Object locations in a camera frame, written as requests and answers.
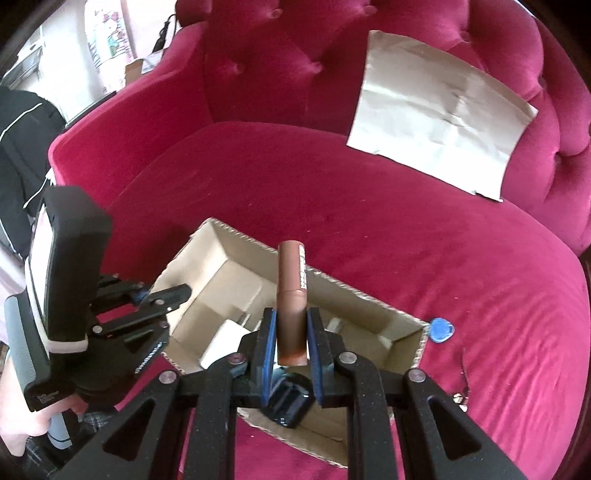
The black jacket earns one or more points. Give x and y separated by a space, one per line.
29 124

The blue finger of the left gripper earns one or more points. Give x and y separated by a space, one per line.
154 307
112 291

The black glossy jar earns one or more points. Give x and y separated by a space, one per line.
291 397

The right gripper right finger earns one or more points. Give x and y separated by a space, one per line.
399 425

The brown lipstick tube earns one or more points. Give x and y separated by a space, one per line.
291 305

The hello kitty curtain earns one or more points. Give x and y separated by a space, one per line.
108 41

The small cardboard box background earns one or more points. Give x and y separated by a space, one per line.
141 66

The red velvet tufted sofa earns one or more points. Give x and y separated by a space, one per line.
245 120

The metal keychain bunch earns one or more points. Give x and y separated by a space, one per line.
461 398

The person's left hand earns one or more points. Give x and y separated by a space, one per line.
18 423

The crumpled brown paper sheet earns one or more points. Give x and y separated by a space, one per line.
435 113

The cardboard box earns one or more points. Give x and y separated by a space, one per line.
233 276

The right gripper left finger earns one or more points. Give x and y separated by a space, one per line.
184 428

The blue teardrop key fob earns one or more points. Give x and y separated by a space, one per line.
441 330

